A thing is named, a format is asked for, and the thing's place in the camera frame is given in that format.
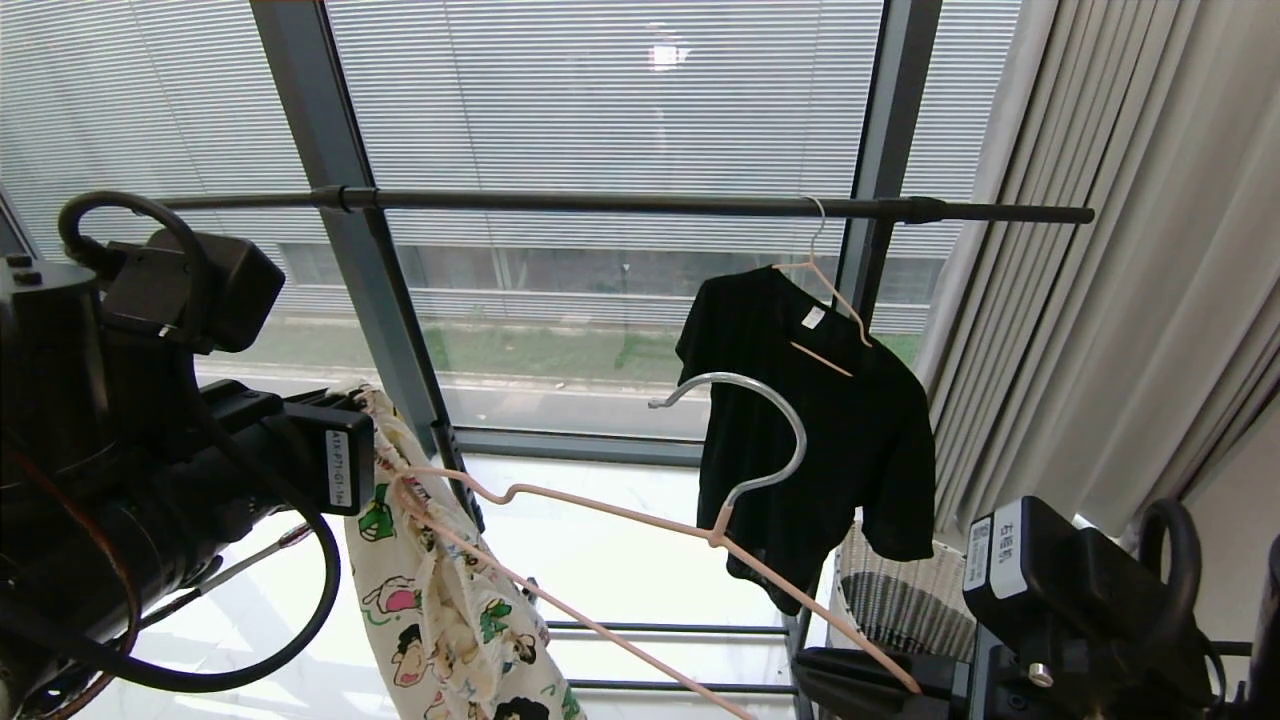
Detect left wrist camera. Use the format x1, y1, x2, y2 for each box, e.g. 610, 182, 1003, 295
98, 228, 287, 355

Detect beige curtain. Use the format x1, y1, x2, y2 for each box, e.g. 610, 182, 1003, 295
915, 0, 1280, 536

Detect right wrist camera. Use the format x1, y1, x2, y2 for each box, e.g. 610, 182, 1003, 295
961, 494, 1217, 703

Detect black garment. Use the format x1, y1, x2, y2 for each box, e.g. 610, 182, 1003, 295
675, 264, 938, 617

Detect black clothes rack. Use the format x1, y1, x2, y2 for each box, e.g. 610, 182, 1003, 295
158, 186, 1097, 720

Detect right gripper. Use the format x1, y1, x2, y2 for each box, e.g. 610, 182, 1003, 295
792, 622, 1061, 720

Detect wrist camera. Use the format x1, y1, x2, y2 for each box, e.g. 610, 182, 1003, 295
98, 228, 287, 355
961, 494, 1217, 703

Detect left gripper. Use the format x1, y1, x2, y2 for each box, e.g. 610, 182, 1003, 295
195, 378, 378, 523

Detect pink clothes hanger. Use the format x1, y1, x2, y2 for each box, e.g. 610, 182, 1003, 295
393, 371, 924, 720
771, 196, 874, 380

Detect black cable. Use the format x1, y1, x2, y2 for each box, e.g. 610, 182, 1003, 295
1138, 498, 1203, 643
0, 189, 343, 695

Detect white laundry basket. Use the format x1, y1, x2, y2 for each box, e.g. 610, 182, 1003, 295
827, 518, 978, 663

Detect window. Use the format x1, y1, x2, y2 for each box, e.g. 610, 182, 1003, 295
0, 0, 1023, 469

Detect cream printed garment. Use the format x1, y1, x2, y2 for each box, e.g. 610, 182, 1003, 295
343, 384, 588, 720

